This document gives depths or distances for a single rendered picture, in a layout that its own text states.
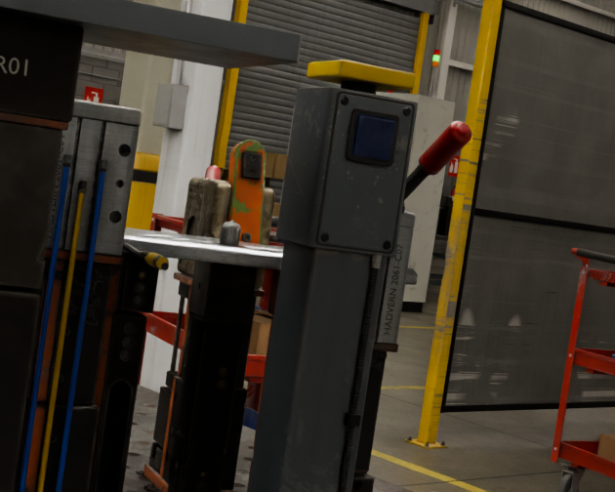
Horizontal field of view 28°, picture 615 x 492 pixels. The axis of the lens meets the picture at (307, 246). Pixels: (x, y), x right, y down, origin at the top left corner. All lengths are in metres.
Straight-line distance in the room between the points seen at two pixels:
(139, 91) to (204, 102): 3.20
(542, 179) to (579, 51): 0.64
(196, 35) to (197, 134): 4.38
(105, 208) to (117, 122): 0.07
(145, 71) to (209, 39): 7.54
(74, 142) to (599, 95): 5.30
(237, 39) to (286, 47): 0.03
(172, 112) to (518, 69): 1.60
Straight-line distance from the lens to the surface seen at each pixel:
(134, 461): 1.55
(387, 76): 0.87
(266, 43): 0.79
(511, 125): 5.62
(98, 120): 0.95
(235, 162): 1.35
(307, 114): 0.88
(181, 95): 5.12
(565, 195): 5.99
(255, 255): 1.13
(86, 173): 0.95
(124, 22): 0.76
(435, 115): 11.44
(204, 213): 1.37
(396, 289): 1.06
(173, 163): 5.15
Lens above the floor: 1.07
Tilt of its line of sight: 3 degrees down
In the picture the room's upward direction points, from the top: 8 degrees clockwise
